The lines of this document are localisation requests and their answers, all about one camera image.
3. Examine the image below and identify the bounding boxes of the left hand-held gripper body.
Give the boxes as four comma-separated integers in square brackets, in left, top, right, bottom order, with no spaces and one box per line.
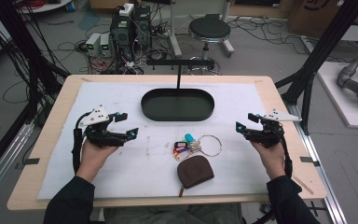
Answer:
[77,105,129,148]

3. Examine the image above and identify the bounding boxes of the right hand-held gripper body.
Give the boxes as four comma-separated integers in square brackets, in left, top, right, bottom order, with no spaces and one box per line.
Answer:
[244,108,303,149]

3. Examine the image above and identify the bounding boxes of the black oval tray with hanger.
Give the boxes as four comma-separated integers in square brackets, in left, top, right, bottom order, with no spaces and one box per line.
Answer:
[140,58,215,122]

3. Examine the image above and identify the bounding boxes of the key ring with coloured tags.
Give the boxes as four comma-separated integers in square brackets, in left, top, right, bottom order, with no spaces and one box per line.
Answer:
[172,133,224,162]

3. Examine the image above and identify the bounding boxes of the brown leather pouch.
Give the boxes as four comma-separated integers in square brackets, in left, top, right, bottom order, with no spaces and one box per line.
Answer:
[176,155,215,199]

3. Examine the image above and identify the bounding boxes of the person's left hand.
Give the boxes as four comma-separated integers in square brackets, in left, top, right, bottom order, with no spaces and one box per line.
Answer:
[76,138,119,184]

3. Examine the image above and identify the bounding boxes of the person's right hand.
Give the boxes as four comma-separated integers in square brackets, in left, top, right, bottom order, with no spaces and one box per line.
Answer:
[250,141,287,182]

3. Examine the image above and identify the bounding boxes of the white table mat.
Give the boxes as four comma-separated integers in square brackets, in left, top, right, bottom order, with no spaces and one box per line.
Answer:
[36,81,273,201]

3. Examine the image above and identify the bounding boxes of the grey power supply box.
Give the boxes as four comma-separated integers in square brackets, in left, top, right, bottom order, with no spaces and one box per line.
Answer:
[85,32,103,58]
[100,33,113,58]

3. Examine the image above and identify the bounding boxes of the white platform board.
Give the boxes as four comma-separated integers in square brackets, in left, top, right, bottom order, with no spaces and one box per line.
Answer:
[316,61,358,131]

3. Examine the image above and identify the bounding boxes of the black computer tower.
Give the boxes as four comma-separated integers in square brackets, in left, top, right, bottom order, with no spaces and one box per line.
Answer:
[109,5,153,63]

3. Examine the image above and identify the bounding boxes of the black round stool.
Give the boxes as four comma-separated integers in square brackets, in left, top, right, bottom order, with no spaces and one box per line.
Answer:
[187,13,233,76]

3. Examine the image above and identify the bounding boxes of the white power strip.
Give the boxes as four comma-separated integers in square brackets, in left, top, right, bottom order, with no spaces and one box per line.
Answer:
[118,3,135,18]

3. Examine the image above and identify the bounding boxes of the cardboard box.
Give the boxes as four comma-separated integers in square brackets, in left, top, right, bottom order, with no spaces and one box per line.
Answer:
[286,0,357,39]

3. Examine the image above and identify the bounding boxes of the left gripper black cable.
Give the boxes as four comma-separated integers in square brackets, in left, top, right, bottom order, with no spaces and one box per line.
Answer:
[71,110,93,175]

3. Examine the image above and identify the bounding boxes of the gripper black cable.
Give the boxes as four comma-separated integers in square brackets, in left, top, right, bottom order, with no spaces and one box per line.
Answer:
[275,123,294,179]
[71,110,93,175]

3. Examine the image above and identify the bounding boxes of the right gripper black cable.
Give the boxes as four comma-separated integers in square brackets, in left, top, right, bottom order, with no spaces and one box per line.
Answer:
[275,123,294,179]

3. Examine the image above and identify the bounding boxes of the black table bracket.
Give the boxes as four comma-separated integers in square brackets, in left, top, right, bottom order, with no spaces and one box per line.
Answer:
[299,156,322,168]
[15,157,41,171]

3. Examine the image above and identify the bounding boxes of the aluminium rail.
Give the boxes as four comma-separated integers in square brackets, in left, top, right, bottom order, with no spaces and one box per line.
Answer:
[0,120,35,208]
[286,102,349,224]

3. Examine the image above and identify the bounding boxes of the black floor cables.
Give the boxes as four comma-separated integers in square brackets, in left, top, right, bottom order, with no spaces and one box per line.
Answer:
[229,15,311,56]

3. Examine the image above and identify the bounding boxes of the black metal frame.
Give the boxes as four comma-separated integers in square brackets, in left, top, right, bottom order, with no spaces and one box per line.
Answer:
[274,0,358,135]

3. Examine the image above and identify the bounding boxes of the black cable bundle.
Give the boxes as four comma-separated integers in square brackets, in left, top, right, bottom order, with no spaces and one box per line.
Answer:
[0,0,72,126]

